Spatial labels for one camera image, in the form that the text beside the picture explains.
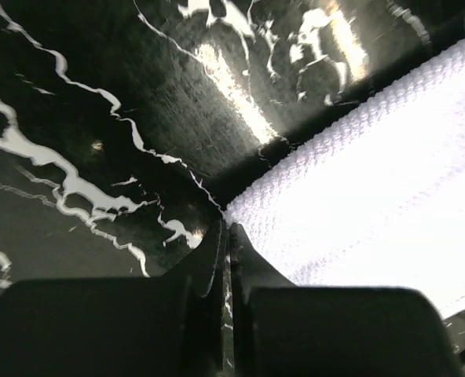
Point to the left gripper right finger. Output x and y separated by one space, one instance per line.
281 329

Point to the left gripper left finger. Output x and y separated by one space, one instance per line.
169 325

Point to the white towel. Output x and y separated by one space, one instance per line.
376 199

